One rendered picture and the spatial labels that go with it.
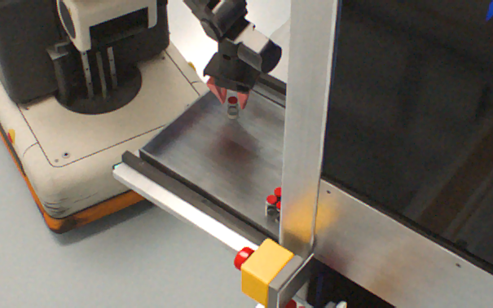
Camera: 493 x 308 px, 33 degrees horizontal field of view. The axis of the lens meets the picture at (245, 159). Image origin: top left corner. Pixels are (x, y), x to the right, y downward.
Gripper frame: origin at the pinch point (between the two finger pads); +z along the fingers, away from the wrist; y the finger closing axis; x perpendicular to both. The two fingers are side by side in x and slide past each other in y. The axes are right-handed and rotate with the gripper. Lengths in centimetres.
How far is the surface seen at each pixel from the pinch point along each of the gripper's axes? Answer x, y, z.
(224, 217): -25.7, 9.1, 2.1
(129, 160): -20.0, -13.2, 2.2
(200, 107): -1.2, -7.0, 3.3
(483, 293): -42, 54, -24
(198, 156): -12.8, -2.0, 4.0
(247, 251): -38.6, 18.9, -9.4
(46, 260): 1, -64, 92
